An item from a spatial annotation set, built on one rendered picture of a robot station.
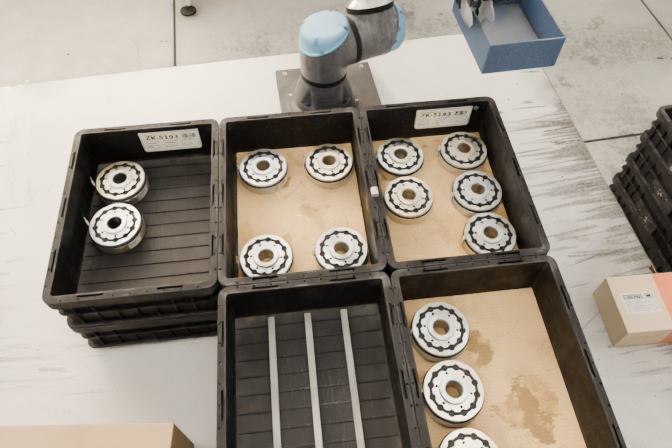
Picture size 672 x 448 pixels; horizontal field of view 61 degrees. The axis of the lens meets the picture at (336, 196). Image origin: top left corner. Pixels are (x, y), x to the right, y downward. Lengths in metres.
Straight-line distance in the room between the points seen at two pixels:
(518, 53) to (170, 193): 0.76
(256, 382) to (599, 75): 2.30
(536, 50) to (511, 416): 0.66
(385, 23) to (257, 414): 0.91
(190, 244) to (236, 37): 1.86
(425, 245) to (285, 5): 2.13
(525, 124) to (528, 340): 0.68
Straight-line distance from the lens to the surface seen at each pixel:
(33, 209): 1.53
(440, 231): 1.18
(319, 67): 1.38
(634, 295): 1.30
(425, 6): 3.11
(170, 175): 1.30
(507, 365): 1.09
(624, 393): 1.29
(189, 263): 1.16
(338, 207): 1.19
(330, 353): 1.05
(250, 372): 1.05
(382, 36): 1.41
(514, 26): 1.27
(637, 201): 2.10
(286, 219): 1.18
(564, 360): 1.09
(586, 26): 3.20
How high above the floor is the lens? 1.82
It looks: 55 degrees down
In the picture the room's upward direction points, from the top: straight up
